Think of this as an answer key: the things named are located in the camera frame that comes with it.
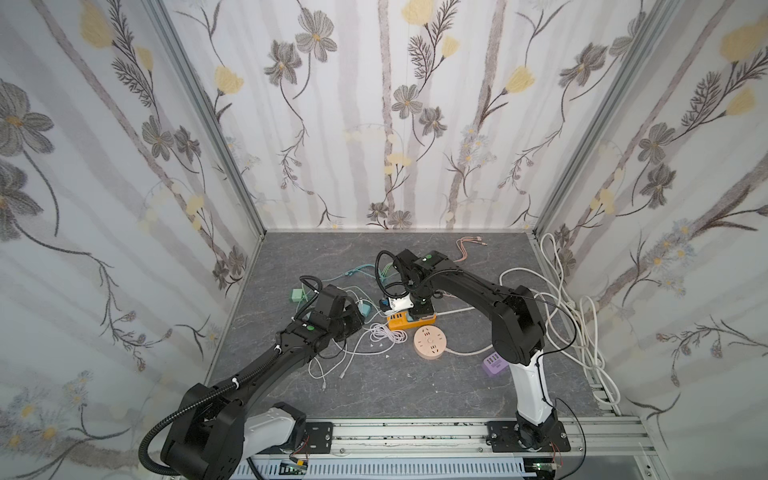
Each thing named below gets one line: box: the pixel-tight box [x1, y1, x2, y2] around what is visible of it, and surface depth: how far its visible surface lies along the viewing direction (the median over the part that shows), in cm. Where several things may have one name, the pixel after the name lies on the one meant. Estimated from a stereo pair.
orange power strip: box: [387, 311, 437, 331], surface depth 95 cm
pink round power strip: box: [413, 325, 447, 360], surface depth 90 cm
